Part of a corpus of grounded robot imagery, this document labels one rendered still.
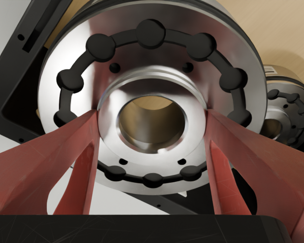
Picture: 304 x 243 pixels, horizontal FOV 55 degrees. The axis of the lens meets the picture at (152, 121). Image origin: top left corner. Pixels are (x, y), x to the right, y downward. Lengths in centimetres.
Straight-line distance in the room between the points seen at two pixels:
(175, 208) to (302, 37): 19
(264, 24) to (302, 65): 6
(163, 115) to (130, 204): 48
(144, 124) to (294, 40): 19
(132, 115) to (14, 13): 29
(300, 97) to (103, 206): 46
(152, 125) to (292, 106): 17
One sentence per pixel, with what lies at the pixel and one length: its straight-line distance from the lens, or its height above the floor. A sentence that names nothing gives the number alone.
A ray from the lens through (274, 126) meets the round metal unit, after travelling 31.
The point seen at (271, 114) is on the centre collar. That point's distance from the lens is 29.
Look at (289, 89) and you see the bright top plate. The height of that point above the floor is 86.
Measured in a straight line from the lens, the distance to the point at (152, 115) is 16.
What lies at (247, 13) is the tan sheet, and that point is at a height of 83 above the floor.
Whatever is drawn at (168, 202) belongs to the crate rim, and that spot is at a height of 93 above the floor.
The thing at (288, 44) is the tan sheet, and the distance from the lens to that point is 30.
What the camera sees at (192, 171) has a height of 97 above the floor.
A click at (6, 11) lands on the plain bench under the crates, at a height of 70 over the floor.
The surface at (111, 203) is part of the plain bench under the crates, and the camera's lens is 63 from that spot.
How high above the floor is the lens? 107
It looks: 52 degrees down
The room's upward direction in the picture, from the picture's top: 175 degrees clockwise
